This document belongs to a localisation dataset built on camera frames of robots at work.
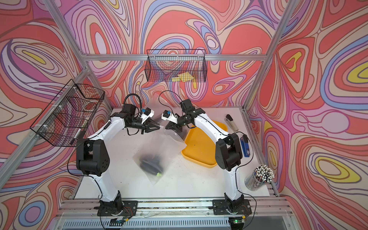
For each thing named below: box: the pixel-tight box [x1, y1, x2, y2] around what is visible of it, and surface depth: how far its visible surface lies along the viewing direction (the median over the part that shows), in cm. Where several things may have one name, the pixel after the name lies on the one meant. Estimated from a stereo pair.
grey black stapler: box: [224, 114, 239, 133], surface depth 109 cm
